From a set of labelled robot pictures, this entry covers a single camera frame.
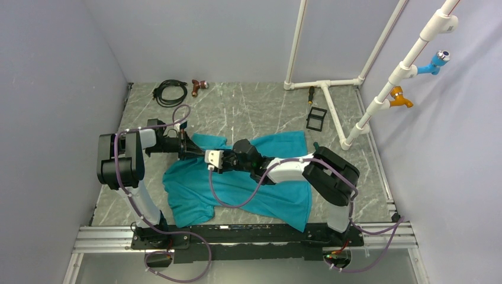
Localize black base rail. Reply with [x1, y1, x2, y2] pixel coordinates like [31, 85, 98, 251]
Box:
[130, 223, 363, 264]

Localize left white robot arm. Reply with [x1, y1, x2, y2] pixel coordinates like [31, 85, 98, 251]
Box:
[96, 119, 205, 249]

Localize black rectangular frame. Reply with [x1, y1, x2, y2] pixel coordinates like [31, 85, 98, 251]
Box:
[305, 106, 327, 132]

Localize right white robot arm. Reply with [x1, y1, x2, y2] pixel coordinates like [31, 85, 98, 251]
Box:
[205, 139, 361, 246]

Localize brown brass faucet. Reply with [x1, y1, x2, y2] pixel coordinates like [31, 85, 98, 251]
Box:
[191, 79, 209, 98]

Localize blue faucet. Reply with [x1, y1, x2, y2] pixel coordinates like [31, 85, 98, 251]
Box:
[417, 50, 450, 75]

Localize coiled black cable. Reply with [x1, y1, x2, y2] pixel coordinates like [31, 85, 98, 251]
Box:
[152, 79, 189, 107]

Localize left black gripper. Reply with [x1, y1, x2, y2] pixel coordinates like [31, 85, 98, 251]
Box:
[147, 129, 206, 161]

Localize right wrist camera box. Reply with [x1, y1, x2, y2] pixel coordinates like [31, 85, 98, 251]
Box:
[204, 150, 224, 172]

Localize white pvc pipe frame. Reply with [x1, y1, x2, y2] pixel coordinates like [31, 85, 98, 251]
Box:
[282, 1, 461, 150]

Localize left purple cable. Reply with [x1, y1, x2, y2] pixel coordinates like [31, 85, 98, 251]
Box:
[114, 104, 213, 284]

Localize black yellow screwdriver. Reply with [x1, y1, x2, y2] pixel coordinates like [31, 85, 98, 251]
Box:
[308, 86, 315, 105]

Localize orange faucet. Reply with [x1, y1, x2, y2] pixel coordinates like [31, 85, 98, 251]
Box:
[390, 86, 413, 108]

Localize teal t-shirt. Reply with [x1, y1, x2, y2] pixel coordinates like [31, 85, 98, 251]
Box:
[162, 130, 313, 233]

